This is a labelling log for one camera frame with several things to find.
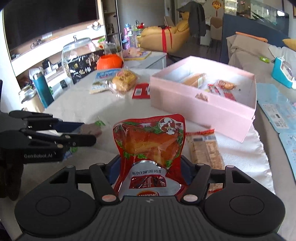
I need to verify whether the black gift bag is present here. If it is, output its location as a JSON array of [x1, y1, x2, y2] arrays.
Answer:
[[68, 50, 105, 84]]

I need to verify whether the hanging dark coat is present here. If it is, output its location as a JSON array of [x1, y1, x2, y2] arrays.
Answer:
[[177, 1, 206, 38]]

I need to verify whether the blue green-bean snack bag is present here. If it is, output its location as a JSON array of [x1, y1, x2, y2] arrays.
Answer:
[[89, 68, 121, 94]]

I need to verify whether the pink cardboard box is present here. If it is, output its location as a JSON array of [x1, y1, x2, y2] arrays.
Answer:
[[149, 56, 257, 142]]

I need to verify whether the red snack packet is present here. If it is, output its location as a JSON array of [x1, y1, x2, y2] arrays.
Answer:
[[132, 83, 151, 99]]

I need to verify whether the pink plush toy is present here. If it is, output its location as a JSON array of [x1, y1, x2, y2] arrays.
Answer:
[[122, 47, 142, 58]]

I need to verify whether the light blue puzzle mat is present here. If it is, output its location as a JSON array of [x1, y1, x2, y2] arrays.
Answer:
[[256, 83, 295, 175]]

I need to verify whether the orange pumpkin bucket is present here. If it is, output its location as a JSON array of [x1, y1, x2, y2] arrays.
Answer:
[[96, 54, 124, 70]]

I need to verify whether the yellow pillow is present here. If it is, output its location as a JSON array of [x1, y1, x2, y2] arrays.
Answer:
[[282, 39, 296, 51]]

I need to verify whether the glass jar with lid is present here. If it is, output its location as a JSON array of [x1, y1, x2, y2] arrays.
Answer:
[[61, 35, 97, 78]]

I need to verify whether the black gloved hand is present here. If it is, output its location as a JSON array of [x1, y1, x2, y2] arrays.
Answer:
[[0, 162, 23, 201]]

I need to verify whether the wafer biscuit pack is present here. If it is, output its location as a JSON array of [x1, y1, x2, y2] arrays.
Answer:
[[185, 128, 225, 194]]

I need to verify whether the grey covered sofa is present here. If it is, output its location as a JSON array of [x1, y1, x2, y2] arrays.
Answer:
[[226, 34, 295, 85]]

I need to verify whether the red roast duck pouch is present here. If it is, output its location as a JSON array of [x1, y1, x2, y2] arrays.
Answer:
[[113, 114, 188, 199]]

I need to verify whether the yellow small bread pack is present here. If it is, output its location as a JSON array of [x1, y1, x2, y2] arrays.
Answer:
[[108, 69, 138, 97]]

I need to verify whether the yellow armchair with ribbon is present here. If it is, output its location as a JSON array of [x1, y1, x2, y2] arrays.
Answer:
[[138, 11, 190, 54]]

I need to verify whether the television screen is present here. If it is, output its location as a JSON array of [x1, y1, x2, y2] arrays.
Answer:
[[4, 0, 99, 51]]

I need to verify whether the clear sausage bread pack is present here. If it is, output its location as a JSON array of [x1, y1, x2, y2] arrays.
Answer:
[[182, 73, 206, 88]]

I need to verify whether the teal water bottle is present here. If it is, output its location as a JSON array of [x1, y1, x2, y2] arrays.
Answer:
[[33, 72, 54, 108]]

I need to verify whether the orange clear snack packet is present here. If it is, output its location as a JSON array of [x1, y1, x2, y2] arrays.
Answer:
[[218, 80, 236, 90]]

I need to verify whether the small brown snack packet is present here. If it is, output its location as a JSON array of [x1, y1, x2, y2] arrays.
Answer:
[[79, 123, 102, 137]]

